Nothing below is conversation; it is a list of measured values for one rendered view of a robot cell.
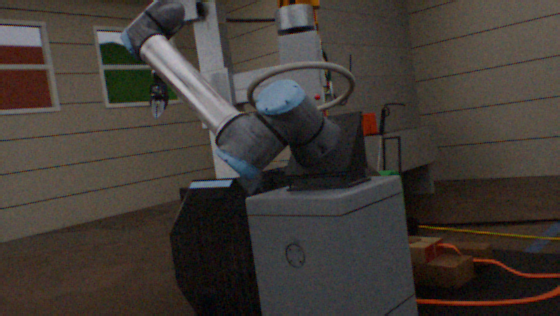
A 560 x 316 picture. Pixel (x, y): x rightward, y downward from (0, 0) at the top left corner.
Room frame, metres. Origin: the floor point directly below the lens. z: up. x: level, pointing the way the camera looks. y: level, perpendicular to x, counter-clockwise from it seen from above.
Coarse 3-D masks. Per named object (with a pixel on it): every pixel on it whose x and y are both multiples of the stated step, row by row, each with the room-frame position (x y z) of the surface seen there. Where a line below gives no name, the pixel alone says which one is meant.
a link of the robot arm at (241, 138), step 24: (144, 24) 1.80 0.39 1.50; (144, 48) 1.78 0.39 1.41; (168, 48) 1.76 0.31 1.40; (168, 72) 1.72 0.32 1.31; (192, 72) 1.71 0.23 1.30; (192, 96) 1.67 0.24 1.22; (216, 96) 1.67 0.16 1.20; (216, 120) 1.63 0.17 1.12; (240, 120) 1.59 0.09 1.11; (216, 144) 1.63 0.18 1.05; (240, 144) 1.56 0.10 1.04; (264, 144) 1.56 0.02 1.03; (240, 168) 1.55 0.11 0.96; (264, 168) 1.61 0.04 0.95
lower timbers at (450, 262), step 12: (456, 252) 3.29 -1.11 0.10; (468, 252) 3.24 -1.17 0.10; (480, 252) 3.19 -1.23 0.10; (492, 252) 3.29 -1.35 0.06; (420, 264) 2.99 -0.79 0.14; (432, 264) 2.95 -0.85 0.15; (444, 264) 2.91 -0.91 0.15; (456, 264) 2.88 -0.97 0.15; (468, 264) 2.96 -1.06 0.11; (480, 264) 3.19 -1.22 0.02; (420, 276) 3.00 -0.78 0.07; (432, 276) 2.94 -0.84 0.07; (444, 276) 2.89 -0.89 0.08; (456, 276) 2.84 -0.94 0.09; (468, 276) 2.94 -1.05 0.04; (456, 288) 2.84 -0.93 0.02
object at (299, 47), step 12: (288, 36) 2.83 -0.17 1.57; (300, 36) 2.82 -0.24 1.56; (312, 36) 2.82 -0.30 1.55; (288, 48) 2.83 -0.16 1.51; (300, 48) 2.82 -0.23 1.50; (312, 48) 2.82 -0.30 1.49; (288, 60) 2.83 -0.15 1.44; (300, 60) 2.82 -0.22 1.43; (312, 60) 2.82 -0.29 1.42; (288, 72) 2.83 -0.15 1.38; (300, 72) 2.83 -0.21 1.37; (312, 72) 2.82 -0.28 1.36; (300, 84) 2.83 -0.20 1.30; (312, 84) 2.82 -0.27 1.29; (312, 96) 2.82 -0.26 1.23; (324, 96) 2.82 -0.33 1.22
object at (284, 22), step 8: (280, 8) 2.83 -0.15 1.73; (288, 8) 2.80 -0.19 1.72; (296, 8) 2.80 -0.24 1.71; (304, 8) 2.81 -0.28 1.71; (312, 8) 2.88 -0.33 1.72; (280, 16) 2.83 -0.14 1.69; (288, 16) 2.80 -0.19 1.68; (296, 16) 2.79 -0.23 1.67; (304, 16) 2.81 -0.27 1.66; (312, 16) 2.86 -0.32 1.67; (280, 24) 2.84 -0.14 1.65; (288, 24) 2.80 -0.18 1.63; (296, 24) 2.79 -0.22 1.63; (304, 24) 2.80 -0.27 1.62; (312, 24) 2.85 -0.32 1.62; (280, 32) 2.90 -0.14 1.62; (288, 32) 2.93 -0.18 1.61; (296, 32) 2.88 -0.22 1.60; (304, 32) 2.99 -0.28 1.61
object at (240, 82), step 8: (232, 72) 3.66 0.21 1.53; (248, 72) 3.61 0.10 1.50; (256, 72) 3.59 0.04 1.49; (264, 72) 3.57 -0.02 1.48; (208, 80) 3.60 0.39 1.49; (216, 80) 3.59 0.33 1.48; (224, 80) 3.60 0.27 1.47; (232, 80) 3.63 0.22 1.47; (240, 80) 3.62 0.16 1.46; (248, 80) 3.61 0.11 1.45; (272, 80) 3.55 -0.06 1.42; (216, 88) 3.59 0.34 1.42; (224, 88) 3.60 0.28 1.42; (232, 88) 3.63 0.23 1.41; (240, 88) 3.61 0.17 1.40; (256, 88) 3.59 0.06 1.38; (224, 96) 3.60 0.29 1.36; (232, 96) 3.62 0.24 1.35; (240, 96) 3.63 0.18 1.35; (256, 96) 3.59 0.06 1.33; (240, 104) 3.68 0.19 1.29
